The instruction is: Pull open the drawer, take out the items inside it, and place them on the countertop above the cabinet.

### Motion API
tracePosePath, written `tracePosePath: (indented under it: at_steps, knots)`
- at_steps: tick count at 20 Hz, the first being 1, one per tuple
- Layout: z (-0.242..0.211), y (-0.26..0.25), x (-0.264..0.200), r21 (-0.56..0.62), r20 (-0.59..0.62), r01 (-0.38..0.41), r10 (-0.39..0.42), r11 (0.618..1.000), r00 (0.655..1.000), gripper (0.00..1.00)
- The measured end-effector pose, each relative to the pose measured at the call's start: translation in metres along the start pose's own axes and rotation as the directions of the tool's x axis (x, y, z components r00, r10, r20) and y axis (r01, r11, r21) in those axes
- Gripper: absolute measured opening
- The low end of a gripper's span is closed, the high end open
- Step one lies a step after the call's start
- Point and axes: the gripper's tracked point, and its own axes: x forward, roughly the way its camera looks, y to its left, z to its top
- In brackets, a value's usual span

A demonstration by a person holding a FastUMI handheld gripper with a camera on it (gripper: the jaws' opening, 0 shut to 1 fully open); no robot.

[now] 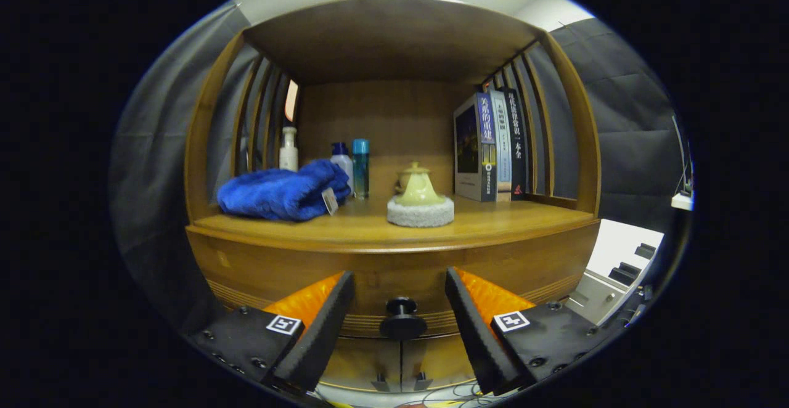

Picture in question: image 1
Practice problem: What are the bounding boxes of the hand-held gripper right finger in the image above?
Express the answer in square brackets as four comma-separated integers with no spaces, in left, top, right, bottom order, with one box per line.
[445,266,617,396]

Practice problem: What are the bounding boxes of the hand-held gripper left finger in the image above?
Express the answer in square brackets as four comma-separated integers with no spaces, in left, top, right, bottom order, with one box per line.
[185,271,356,396]

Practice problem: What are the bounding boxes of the black drawer knob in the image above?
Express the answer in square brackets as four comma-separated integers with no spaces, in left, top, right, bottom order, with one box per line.
[379,297,428,341]

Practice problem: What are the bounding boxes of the wooden drawer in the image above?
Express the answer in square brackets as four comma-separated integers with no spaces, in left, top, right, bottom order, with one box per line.
[188,226,600,338]

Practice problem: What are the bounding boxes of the pale green scrub brush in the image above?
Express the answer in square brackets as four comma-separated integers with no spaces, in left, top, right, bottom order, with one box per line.
[386,173,455,228]

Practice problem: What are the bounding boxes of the wooden cabinet door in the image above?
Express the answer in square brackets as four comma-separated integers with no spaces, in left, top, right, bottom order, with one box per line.
[401,334,481,390]
[321,337,401,390]

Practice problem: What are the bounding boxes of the wooden countertop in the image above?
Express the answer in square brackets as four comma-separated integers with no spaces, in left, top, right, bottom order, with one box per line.
[186,194,600,253]

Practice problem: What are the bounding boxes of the wooden cabinet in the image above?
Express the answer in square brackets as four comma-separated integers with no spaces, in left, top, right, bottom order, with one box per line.
[184,0,602,393]

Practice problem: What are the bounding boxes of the blue towel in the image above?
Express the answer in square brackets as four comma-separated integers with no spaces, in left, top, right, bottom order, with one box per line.
[216,160,352,222]

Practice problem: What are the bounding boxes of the teal translucent bottle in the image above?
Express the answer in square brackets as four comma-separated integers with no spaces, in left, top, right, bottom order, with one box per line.
[352,139,370,200]

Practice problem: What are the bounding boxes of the white bottle blue cap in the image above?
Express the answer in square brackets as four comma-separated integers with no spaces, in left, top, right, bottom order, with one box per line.
[330,142,354,196]

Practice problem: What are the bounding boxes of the beige lidded tea cup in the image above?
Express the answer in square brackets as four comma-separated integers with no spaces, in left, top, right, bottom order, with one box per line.
[394,161,432,196]

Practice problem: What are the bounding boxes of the white pump bottle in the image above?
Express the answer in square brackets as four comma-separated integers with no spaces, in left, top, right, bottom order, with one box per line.
[279,126,300,172]

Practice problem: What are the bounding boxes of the black book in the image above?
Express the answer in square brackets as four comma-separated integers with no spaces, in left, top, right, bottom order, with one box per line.
[502,87,529,201]

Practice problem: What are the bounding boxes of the grey book blue spine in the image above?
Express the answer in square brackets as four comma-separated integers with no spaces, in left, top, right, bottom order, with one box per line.
[454,92,497,203]

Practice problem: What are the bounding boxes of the black floor cables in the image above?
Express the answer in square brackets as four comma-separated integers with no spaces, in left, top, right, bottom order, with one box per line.
[425,383,494,407]

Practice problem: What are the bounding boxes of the white box black handles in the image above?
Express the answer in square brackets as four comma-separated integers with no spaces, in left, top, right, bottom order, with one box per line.
[564,219,665,325]

